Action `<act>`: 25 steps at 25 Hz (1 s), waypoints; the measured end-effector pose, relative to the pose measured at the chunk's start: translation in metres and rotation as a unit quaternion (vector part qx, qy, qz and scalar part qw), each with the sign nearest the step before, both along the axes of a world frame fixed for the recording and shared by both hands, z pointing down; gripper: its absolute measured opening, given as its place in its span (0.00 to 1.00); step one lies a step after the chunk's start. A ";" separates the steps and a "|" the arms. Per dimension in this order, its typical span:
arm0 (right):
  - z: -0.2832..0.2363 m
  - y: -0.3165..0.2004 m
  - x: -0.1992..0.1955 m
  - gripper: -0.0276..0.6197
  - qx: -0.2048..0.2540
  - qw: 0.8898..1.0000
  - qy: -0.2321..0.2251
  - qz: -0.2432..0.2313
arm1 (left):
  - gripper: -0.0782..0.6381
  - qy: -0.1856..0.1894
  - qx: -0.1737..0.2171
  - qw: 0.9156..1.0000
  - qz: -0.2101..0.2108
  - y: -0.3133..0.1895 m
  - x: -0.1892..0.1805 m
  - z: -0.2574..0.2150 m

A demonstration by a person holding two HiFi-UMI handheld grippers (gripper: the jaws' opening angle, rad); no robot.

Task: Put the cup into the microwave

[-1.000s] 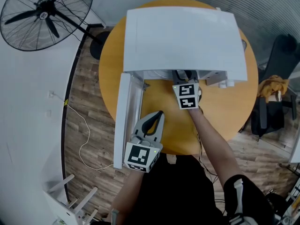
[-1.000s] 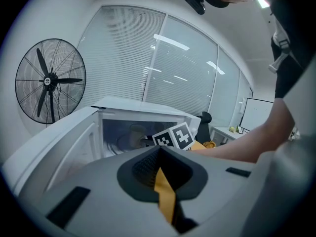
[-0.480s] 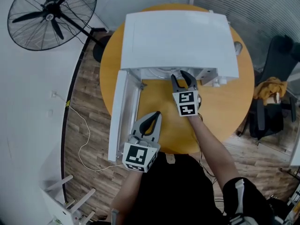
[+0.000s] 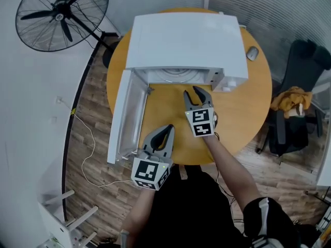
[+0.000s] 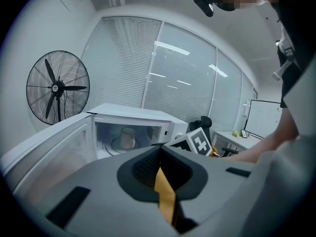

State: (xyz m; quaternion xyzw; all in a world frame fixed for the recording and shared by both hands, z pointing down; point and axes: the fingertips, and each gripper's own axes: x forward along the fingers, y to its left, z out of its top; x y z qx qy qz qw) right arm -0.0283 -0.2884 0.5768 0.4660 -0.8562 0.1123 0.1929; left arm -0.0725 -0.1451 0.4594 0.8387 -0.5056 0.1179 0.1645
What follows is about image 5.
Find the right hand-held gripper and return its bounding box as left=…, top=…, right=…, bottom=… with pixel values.
left=164, top=128, right=213, bottom=157

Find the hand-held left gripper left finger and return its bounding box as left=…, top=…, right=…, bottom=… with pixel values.
left=12, top=146, right=175, bottom=237

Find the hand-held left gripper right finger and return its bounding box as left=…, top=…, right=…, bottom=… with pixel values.
left=160, top=146, right=259, bottom=237

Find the white microwave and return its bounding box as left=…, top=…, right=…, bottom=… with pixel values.
left=0, top=102, right=190, bottom=195

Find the person's right forearm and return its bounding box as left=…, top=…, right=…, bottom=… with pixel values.
left=222, top=106, right=299, bottom=162

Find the black office chair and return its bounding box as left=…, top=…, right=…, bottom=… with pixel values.
left=189, top=116, right=239, bottom=158

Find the white desk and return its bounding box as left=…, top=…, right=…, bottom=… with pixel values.
left=212, top=131, right=263, bottom=155

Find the black framed whiteboard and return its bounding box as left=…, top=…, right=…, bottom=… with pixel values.
left=244, top=99, right=283, bottom=140

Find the black standing fan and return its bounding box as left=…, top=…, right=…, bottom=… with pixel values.
left=26, top=50, right=91, bottom=126

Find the person's black clothing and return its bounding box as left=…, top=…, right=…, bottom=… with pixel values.
left=270, top=0, right=316, bottom=109

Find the white harness strap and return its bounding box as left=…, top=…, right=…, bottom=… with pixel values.
left=272, top=28, right=296, bottom=80

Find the black head camera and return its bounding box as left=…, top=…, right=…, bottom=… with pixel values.
left=193, top=0, right=214, bottom=17

